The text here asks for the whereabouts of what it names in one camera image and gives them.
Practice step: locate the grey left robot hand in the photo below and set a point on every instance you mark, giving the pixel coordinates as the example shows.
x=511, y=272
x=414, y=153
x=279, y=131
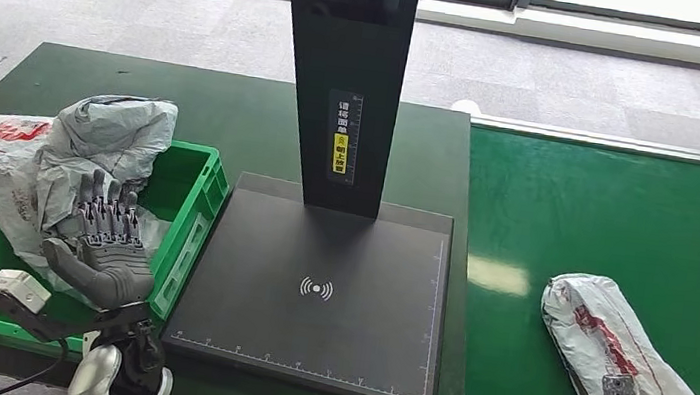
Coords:
x=108, y=266

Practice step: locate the black inbound scanner machine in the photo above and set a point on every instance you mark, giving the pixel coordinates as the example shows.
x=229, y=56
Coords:
x=344, y=302

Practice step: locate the green conveyor belt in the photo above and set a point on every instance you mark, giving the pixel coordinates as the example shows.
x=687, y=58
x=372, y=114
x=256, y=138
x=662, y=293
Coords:
x=589, y=205

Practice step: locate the white conveyor end cap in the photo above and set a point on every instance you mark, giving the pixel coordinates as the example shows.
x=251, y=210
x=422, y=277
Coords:
x=466, y=108

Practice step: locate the green plastic crate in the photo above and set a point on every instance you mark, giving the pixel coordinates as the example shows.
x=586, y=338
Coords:
x=191, y=183

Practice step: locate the yellow black label strip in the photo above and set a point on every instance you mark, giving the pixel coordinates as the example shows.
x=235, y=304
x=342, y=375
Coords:
x=340, y=155

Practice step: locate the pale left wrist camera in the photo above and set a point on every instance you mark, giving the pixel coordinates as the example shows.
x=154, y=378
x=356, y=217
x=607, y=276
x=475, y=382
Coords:
x=15, y=290

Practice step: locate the silver conveyor side rail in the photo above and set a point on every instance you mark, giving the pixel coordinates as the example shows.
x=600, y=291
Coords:
x=597, y=141

